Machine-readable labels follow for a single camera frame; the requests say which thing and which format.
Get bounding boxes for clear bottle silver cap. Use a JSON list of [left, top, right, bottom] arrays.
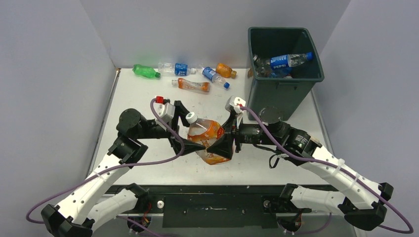
[[252, 54, 271, 78]]

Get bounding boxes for clear bottle blue label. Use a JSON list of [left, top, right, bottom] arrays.
[[158, 62, 197, 76]]

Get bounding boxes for orange juice bottle far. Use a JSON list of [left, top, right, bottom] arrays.
[[216, 63, 237, 79]]

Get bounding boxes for green plastic bottle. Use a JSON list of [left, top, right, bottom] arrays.
[[132, 64, 161, 79]]

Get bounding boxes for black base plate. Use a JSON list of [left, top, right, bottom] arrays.
[[104, 185, 315, 230]]

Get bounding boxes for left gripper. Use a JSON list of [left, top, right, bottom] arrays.
[[135, 102, 207, 154]]

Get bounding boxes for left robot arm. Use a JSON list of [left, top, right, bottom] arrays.
[[41, 97, 188, 237]]

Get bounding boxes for large orange label bottle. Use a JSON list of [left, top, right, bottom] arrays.
[[186, 112, 228, 165]]

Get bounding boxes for blue label bottle edge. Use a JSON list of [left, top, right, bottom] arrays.
[[267, 67, 292, 78]]

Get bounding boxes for slim blue label bottle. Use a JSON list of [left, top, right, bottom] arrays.
[[254, 52, 314, 70]]

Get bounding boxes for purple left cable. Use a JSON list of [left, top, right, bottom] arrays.
[[25, 99, 186, 225]]

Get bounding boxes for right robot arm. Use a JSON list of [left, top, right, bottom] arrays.
[[187, 104, 393, 231]]

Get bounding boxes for dark green plastic bin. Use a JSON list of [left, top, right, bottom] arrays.
[[245, 27, 325, 120]]

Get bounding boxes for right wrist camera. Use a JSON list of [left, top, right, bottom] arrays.
[[225, 96, 247, 128]]

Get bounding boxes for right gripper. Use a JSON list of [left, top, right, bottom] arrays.
[[207, 112, 278, 157]]

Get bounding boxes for blue label bottle blue cap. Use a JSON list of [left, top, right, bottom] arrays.
[[202, 67, 230, 89]]

